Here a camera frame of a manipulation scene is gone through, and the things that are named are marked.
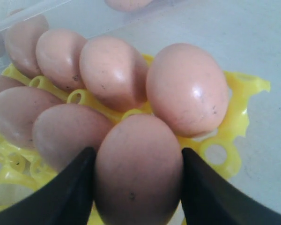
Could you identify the brown egg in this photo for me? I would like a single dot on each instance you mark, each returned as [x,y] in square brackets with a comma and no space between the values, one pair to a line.
[20,44]
[114,72]
[58,53]
[139,171]
[7,83]
[127,5]
[187,89]
[61,132]
[19,108]

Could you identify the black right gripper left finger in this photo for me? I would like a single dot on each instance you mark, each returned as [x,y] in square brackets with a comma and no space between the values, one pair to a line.
[65,200]

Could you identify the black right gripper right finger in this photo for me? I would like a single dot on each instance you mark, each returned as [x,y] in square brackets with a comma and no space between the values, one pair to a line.
[208,199]

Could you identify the clear plastic bin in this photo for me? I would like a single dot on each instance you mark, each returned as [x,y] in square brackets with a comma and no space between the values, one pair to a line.
[242,35]

